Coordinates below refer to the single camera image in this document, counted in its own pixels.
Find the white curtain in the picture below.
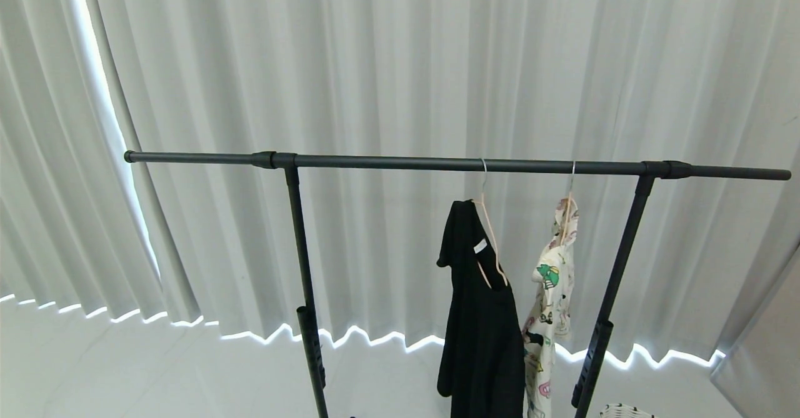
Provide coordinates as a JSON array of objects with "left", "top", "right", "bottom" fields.
[{"left": 0, "top": 0, "right": 800, "bottom": 369}]

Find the cream printed garment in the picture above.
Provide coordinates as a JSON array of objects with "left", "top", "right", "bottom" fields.
[{"left": 521, "top": 197, "right": 581, "bottom": 418}]

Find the pink clothes hanger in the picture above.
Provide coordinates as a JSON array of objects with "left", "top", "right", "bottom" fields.
[
  {"left": 470, "top": 158, "right": 510, "bottom": 291},
  {"left": 558, "top": 161, "right": 578, "bottom": 247}
]

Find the black clothes rack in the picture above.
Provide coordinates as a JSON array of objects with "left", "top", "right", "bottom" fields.
[{"left": 123, "top": 150, "right": 793, "bottom": 418}]

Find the white laundry basket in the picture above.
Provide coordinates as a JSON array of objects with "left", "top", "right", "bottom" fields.
[{"left": 599, "top": 404, "right": 657, "bottom": 418}]

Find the black garment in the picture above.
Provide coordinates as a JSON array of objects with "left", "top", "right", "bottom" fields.
[{"left": 436, "top": 199, "right": 527, "bottom": 418}]

